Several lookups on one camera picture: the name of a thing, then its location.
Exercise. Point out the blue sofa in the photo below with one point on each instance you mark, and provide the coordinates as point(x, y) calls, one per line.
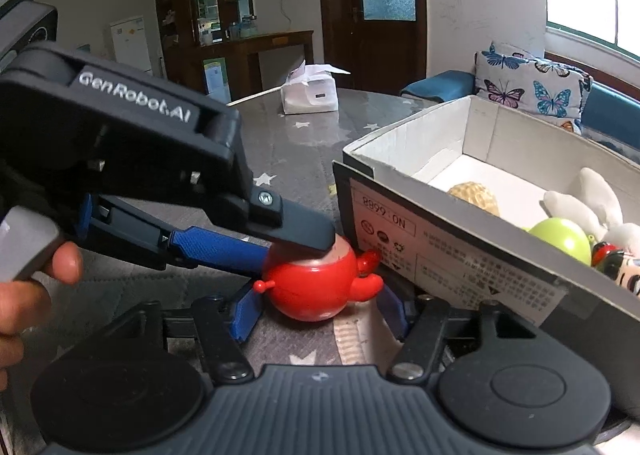
point(440, 85)

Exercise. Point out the dark wooden side table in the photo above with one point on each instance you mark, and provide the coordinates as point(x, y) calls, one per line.
point(270, 42)

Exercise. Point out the red dressed girl figure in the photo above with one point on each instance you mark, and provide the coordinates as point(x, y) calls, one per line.
point(625, 271)

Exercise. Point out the white refrigerator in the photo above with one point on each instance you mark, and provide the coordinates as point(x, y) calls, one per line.
point(131, 45)

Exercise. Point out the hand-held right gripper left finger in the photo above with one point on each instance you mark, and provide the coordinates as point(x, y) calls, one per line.
point(245, 317)

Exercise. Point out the peanut toy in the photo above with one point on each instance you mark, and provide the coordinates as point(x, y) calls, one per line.
point(475, 195)

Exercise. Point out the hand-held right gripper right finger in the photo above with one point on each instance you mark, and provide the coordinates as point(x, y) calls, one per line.
point(395, 315)

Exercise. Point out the white tissue pack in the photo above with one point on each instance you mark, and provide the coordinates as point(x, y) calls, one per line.
point(310, 95)

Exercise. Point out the white plush doll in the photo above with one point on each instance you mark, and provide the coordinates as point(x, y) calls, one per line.
point(590, 200)

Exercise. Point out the green bordered white board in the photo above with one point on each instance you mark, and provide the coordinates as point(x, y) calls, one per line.
point(216, 80)

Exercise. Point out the red round doll toy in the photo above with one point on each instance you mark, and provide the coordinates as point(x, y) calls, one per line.
point(310, 292)

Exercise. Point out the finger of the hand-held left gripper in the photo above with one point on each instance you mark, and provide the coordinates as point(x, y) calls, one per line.
point(295, 230)
point(215, 247)

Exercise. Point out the wooden display cabinet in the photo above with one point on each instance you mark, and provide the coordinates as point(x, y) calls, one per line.
point(180, 10)

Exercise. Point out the green one-eyed monster toy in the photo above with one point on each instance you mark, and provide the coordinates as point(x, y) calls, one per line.
point(560, 236)

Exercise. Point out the grey star print desktop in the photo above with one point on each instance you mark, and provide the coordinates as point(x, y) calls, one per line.
point(300, 150)

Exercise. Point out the person's left hand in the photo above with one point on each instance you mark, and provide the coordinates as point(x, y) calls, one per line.
point(25, 305)

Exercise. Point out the dark wooden door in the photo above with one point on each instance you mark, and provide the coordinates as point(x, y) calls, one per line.
point(340, 35)

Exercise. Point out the cardboard box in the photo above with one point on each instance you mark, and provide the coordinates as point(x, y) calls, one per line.
point(450, 255)

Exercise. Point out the butterfly print pillow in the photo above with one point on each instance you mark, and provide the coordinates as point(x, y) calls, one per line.
point(525, 80)

